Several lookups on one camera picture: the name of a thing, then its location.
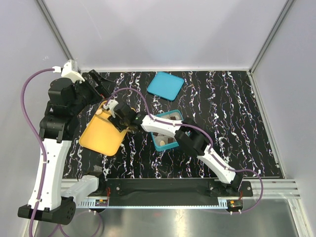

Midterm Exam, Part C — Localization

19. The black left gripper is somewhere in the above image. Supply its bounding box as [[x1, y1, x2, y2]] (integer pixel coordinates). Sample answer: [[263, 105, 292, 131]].
[[70, 69, 117, 115]]

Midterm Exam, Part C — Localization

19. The teal tin lid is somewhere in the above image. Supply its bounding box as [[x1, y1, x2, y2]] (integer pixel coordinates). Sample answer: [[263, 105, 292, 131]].
[[147, 72, 184, 101]]

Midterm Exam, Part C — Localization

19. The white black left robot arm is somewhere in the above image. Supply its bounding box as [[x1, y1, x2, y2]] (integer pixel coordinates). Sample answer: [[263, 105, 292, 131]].
[[17, 70, 114, 225]]

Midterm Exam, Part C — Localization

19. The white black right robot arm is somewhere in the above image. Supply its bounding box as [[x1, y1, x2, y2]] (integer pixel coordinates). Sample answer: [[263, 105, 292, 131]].
[[103, 100, 242, 196]]

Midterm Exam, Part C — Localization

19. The orange plastic tray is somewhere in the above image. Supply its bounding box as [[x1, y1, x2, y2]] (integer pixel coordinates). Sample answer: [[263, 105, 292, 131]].
[[79, 102, 129, 156]]

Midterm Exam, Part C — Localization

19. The teal tin box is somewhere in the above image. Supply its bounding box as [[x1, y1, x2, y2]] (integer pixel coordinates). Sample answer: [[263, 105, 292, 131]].
[[151, 110, 183, 152]]

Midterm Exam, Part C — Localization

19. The left connector module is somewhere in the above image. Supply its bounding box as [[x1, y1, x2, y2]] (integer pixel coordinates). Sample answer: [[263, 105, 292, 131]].
[[95, 198, 109, 207]]

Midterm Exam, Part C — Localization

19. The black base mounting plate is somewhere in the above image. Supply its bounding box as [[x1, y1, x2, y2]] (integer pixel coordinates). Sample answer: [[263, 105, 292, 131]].
[[91, 178, 253, 208]]

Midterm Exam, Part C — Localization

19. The orange connector module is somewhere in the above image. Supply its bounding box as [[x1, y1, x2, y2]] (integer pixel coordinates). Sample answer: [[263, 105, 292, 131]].
[[227, 199, 243, 215]]

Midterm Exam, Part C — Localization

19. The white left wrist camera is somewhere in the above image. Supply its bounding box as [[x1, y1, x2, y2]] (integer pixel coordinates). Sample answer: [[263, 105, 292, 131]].
[[52, 59, 84, 83]]

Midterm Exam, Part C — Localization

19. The aluminium frame rail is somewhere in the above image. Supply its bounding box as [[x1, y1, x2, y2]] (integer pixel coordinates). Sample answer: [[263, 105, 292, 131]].
[[35, 0, 74, 60]]

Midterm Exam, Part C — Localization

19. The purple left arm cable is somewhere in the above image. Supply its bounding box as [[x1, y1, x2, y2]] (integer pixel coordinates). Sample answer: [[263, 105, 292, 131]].
[[21, 68, 56, 237]]

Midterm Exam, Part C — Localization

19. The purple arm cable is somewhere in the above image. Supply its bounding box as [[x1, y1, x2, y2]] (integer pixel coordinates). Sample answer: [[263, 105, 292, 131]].
[[21, 68, 56, 237], [105, 88, 264, 213]]

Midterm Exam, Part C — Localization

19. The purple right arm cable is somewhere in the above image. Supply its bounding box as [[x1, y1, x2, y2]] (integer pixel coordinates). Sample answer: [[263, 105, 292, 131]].
[[105, 88, 264, 213]]

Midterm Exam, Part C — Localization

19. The purple floor cable loop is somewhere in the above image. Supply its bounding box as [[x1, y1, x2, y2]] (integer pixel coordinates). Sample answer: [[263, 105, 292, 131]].
[[60, 212, 102, 236]]

